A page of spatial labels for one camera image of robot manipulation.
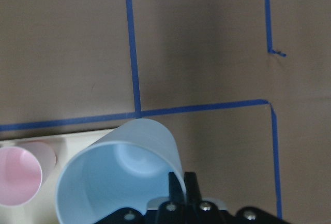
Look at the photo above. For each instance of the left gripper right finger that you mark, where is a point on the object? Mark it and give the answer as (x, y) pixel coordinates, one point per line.
(193, 194)

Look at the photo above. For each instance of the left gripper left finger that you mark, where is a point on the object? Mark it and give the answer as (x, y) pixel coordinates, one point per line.
(176, 194)

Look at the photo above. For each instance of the light blue plastic cup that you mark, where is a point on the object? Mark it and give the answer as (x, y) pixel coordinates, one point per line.
(128, 167)

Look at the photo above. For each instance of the pink plastic cup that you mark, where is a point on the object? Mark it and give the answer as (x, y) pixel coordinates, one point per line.
(24, 169)

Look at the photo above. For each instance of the cream plastic tray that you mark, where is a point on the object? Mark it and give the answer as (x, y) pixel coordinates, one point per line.
(41, 209)

